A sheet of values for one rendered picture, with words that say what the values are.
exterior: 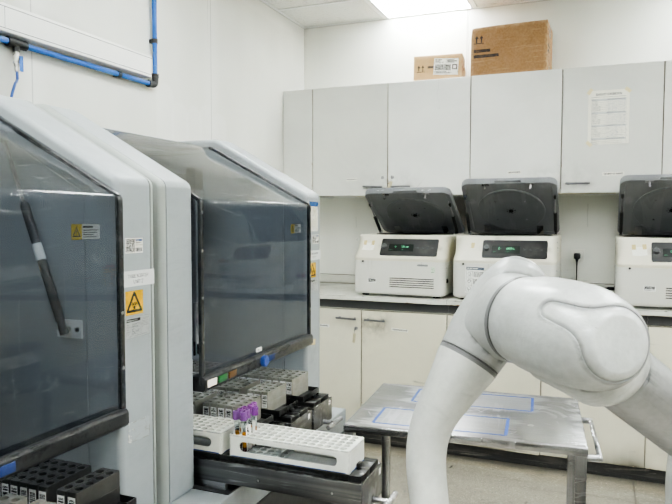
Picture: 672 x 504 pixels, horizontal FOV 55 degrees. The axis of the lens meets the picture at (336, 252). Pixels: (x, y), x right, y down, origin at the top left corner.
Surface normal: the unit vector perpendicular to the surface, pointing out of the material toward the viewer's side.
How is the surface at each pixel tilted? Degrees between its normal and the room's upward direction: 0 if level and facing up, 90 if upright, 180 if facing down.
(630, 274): 90
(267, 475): 90
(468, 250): 59
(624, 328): 87
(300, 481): 90
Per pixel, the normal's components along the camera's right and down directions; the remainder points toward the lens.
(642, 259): -0.33, -0.47
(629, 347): 0.22, -0.01
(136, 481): 0.93, 0.02
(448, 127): -0.37, 0.05
